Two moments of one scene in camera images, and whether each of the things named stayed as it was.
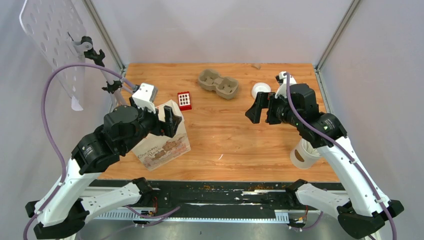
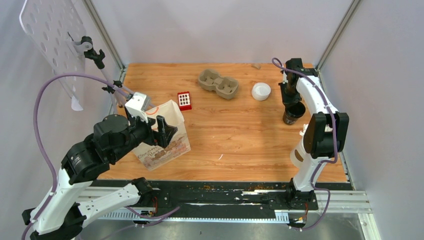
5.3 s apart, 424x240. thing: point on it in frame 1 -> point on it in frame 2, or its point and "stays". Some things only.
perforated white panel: x=54 y=25 stays
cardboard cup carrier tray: x=226 y=87 stays
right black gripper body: x=284 y=114 -> x=289 y=94
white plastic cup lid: x=260 y=87 stays
